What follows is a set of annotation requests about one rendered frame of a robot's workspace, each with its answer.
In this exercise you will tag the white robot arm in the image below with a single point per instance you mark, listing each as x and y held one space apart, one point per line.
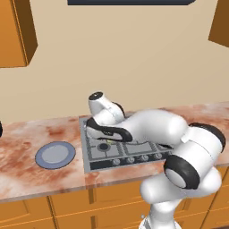
167 128

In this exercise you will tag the grey gas hob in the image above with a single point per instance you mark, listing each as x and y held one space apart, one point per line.
101 155

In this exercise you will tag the round grey hob knob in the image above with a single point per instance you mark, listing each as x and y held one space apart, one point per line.
158 155
130 160
116 162
145 157

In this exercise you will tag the blue-grey round plate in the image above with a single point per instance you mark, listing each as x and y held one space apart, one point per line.
55 155

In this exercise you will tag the orange drawer front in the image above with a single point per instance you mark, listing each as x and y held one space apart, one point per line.
21 211
119 196
119 219

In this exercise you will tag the dark range hood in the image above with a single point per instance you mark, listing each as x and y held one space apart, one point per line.
131 2

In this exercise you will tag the black object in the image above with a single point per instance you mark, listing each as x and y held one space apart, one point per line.
1 129

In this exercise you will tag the orange base cupboard front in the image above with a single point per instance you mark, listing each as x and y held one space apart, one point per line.
219 205

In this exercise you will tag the orange wall cupboard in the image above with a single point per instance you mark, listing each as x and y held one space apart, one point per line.
12 32
220 21

